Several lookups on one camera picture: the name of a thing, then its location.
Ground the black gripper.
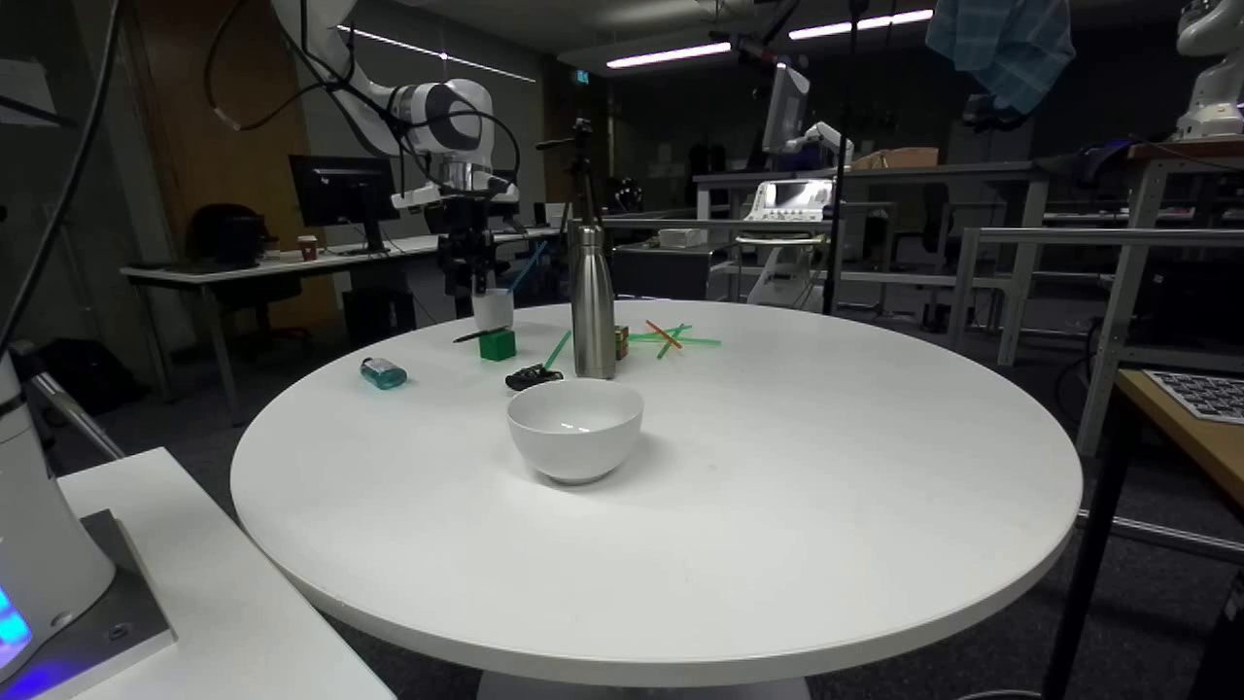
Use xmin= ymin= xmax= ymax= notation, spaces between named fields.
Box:
xmin=436 ymin=196 xmax=494 ymax=318

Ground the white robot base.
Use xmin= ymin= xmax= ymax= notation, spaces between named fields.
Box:
xmin=0 ymin=358 xmax=177 ymax=700

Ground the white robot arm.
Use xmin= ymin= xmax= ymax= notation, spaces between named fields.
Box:
xmin=269 ymin=0 xmax=515 ymax=315

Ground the green block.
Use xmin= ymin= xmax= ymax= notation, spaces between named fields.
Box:
xmin=477 ymin=328 xmax=516 ymax=363

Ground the black folding multi-tool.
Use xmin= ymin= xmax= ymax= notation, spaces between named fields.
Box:
xmin=505 ymin=365 xmax=563 ymax=394

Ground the stainless steel water bottle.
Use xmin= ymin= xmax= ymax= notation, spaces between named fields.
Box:
xmin=572 ymin=227 xmax=617 ymax=379

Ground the rubiks cube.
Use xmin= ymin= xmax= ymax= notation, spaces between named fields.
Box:
xmin=614 ymin=328 xmax=629 ymax=363

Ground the black computer monitor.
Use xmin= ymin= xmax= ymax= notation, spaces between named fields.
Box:
xmin=288 ymin=155 xmax=397 ymax=253

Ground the orange straw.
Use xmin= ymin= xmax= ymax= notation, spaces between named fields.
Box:
xmin=645 ymin=318 xmax=680 ymax=358

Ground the white ceramic bowl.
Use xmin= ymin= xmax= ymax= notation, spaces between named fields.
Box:
xmin=505 ymin=379 xmax=645 ymax=483

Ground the green straw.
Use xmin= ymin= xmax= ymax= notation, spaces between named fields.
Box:
xmin=544 ymin=324 xmax=722 ymax=371

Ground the long white desk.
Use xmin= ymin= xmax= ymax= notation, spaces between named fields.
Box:
xmin=116 ymin=227 xmax=563 ymax=406

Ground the white medical cart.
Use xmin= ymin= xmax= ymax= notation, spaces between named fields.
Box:
xmin=734 ymin=64 xmax=847 ymax=304

